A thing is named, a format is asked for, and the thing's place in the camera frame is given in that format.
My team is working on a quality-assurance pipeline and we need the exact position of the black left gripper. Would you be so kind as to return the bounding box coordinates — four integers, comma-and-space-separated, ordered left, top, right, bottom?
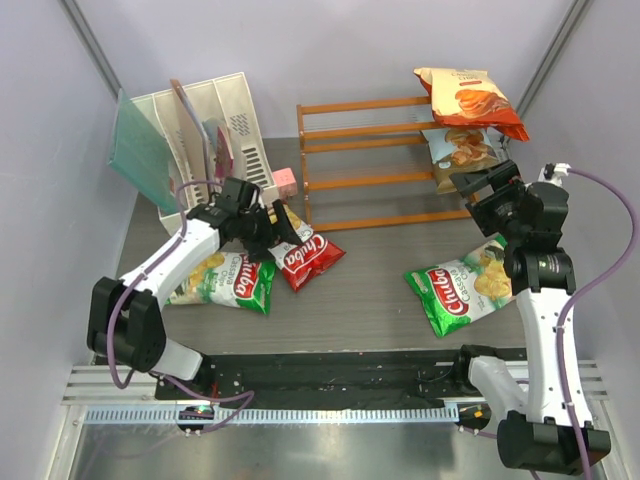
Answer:
237, 199, 301, 263

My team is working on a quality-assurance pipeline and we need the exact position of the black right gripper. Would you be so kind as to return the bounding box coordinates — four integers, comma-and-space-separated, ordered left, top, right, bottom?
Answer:
449, 160, 528, 244

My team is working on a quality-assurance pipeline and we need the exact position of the red Chuba chips bag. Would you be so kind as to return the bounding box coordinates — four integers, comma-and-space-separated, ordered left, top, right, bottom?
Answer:
270, 205, 345, 292

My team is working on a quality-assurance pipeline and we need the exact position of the light blue cassava chips bag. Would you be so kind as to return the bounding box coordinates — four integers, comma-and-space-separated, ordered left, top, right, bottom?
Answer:
422, 128, 501, 194

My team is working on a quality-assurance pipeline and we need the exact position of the beige orange cassava chips bag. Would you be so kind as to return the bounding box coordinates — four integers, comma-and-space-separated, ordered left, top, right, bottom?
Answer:
413, 67, 530, 142

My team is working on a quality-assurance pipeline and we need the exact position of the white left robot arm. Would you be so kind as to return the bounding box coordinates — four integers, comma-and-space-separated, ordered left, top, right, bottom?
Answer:
86, 177, 302, 399

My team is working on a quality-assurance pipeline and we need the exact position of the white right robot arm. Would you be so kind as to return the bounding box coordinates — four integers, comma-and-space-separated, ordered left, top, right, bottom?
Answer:
451, 161, 611, 479

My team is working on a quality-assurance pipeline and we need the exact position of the orange wooden shelf rack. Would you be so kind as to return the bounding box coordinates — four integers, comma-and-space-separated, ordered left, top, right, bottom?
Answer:
296, 96, 471, 232

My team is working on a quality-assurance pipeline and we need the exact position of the green Chuba bag left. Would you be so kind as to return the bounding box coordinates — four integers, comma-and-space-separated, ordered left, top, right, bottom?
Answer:
166, 252, 276, 315

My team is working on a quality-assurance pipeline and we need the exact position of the green chuba bag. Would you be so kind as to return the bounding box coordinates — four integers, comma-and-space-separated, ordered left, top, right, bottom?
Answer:
166, 252, 276, 315
404, 235, 513, 338

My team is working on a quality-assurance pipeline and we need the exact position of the small pink box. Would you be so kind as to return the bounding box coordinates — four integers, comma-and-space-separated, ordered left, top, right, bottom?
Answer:
272, 168, 298, 201

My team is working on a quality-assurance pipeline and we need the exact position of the pink patterned booklet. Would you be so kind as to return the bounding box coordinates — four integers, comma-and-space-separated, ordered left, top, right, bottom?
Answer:
203, 117, 236, 184

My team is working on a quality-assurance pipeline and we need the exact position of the green Chuba bag right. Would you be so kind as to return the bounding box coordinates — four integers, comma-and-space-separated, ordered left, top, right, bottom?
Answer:
404, 235, 513, 338

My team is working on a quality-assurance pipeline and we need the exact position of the brown flat board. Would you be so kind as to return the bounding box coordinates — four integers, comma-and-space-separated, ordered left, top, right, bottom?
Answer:
170, 78, 214, 201

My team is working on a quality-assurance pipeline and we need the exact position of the cream plastic file organizer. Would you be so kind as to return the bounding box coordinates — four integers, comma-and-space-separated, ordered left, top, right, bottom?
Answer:
110, 73, 279, 234

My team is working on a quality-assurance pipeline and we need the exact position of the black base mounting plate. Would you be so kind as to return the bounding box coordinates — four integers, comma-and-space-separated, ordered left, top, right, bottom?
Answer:
154, 349, 511, 407

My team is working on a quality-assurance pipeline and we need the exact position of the teal green folder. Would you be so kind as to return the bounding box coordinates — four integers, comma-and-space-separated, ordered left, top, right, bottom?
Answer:
108, 90, 186, 214

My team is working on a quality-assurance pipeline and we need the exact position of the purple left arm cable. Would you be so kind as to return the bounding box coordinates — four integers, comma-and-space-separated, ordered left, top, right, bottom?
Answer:
107, 179, 259, 431

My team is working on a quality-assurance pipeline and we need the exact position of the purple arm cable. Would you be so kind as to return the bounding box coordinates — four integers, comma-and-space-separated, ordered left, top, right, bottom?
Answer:
459, 167, 636, 480
107, 179, 259, 431

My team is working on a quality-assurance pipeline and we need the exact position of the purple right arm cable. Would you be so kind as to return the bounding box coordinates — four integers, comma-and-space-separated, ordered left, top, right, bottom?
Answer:
459, 167, 636, 480

